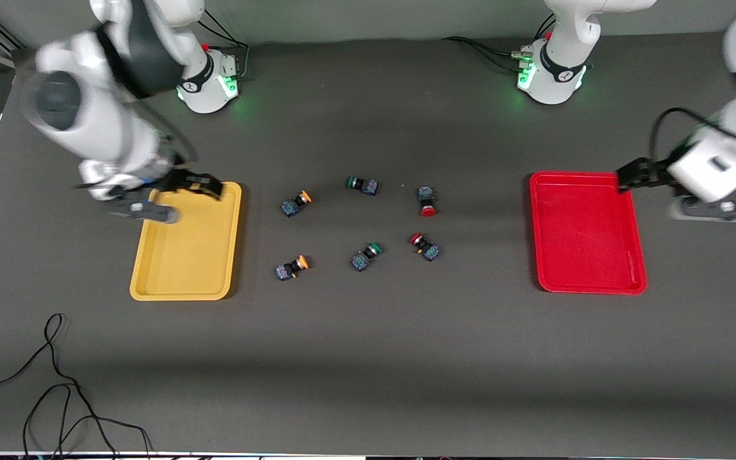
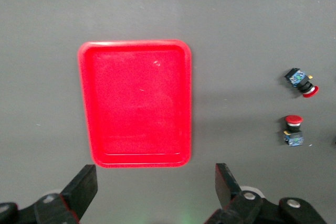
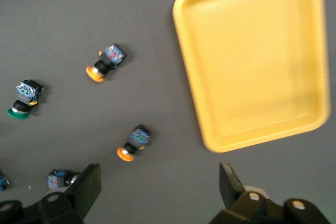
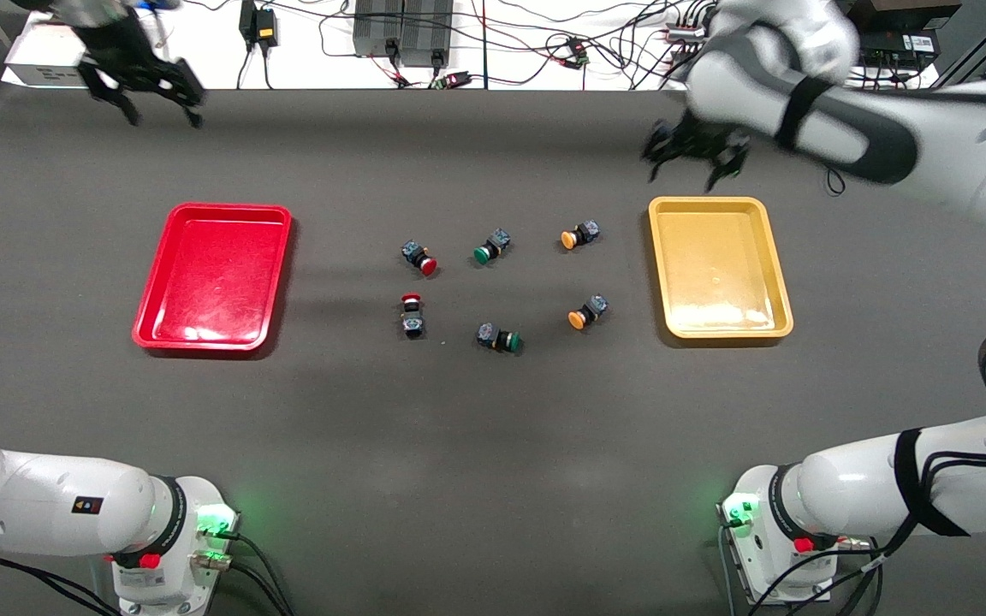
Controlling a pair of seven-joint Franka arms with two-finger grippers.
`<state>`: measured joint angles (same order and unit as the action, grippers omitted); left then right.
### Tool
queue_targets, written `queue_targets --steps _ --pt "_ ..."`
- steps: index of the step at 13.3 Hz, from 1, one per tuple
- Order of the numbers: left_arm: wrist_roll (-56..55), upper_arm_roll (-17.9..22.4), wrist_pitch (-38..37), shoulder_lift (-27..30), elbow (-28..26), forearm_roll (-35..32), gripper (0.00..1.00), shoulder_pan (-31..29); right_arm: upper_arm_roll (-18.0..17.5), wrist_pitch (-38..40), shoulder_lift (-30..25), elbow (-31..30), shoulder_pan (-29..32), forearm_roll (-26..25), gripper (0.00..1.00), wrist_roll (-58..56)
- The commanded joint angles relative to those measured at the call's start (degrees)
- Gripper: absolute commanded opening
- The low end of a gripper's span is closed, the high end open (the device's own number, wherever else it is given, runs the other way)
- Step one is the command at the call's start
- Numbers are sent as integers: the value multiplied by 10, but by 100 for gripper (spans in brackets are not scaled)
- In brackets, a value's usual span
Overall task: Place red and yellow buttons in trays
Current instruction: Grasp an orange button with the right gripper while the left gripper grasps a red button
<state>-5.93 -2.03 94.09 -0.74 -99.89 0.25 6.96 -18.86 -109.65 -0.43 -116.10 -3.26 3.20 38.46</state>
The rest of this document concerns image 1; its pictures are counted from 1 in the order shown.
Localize yellow push button switch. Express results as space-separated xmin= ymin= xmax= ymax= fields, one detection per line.
xmin=280 ymin=190 xmax=313 ymax=218
xmin=275 ymin=254 xmax=310 ymax=282

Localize red push button switch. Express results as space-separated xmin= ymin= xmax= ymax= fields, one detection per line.
xmin=417 ymin=186 xmax=439 ymax=218

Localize red button switch orange tag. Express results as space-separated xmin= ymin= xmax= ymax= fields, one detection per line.
xmin=408 ymin=233 xmax=441 ymax=262

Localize red plastic tray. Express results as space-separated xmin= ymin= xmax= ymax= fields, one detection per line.
xmin=529 ymin=171 xmax=648 ymax=296

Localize yellow plastic tray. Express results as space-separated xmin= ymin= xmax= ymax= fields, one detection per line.
xmin=129 ymin=181 xmax=243 ymax=302

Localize black right arm base cables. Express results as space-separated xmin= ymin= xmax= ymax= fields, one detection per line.
xmin=160 ymin=10 xmax=250 ymax=81

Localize black arm base cables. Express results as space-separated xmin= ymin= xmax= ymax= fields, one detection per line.
xmin=441 ymin=14 xmax=557 ymax=72
xmin=160 ymin=10 xmax=250 ymax=81

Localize thin black loose cable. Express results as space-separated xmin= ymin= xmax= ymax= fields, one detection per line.
xmin=0 ymin=312 xmax=155 ymax=460

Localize green push button switch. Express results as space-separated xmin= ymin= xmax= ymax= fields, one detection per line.
xmin=346 ymin=176 xmax=380 ymax=197
xmin=351 ymin=242 xmax=384 ymax=272

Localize black left arm base cables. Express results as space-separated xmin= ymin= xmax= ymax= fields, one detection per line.
xmin=441 ymin=14 xmax=557 ymax=72

